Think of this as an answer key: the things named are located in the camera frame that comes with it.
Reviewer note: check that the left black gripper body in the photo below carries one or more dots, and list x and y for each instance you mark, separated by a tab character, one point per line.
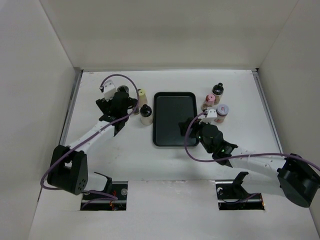
105	105

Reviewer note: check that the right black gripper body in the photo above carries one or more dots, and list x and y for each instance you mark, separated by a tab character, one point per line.
197	132

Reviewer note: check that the clear dome lid jar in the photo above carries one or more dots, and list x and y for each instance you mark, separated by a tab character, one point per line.
123	88

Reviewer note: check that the yellow cap spice bottle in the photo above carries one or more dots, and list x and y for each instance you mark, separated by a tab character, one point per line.
142	100

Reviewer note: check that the red label lid jar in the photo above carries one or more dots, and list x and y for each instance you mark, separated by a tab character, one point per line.
222	111

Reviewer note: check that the black cap white bottle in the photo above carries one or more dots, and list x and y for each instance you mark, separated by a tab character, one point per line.
146	115

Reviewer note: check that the pink cap spice bottle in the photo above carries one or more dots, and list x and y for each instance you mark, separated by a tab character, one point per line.
208	102

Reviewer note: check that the black cap brown spice bottle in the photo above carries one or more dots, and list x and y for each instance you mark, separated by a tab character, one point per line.
218	91

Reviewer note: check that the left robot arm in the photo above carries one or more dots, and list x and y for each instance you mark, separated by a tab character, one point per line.
69	164

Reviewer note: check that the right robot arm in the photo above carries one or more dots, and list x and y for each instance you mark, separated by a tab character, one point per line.
298	178

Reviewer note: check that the black plastic tray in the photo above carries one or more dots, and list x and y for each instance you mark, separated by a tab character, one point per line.
170	109

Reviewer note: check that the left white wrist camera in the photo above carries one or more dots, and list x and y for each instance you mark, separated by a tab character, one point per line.
108	89

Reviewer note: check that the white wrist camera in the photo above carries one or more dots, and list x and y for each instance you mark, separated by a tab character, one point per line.
108	89
210	115

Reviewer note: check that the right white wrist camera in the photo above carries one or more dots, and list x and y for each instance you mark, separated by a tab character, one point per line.
210	115

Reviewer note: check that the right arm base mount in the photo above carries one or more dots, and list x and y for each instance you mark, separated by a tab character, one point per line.
231	195

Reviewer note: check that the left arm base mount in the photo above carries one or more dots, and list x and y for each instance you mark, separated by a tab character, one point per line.
105	197

